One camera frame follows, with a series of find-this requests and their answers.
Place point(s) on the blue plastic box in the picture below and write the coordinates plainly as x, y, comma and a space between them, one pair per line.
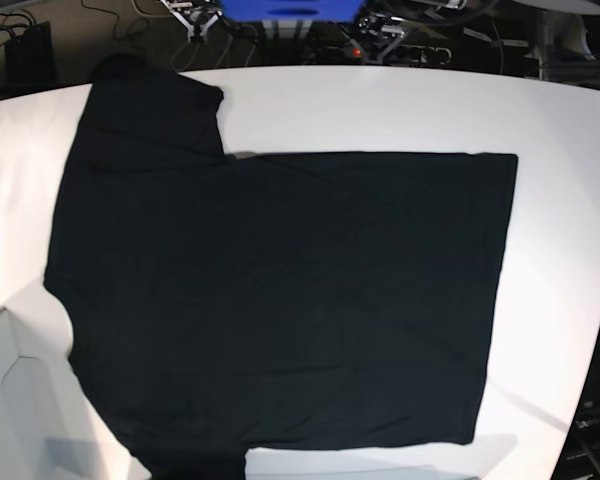
314, 10

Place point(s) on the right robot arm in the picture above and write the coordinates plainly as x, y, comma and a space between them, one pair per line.
196, 16

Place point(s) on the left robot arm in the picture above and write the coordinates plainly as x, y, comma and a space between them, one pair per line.
378, 35

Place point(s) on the black T-shirt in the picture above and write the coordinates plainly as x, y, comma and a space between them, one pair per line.
301, 301

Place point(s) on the black power strip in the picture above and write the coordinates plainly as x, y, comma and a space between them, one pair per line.
402, 55

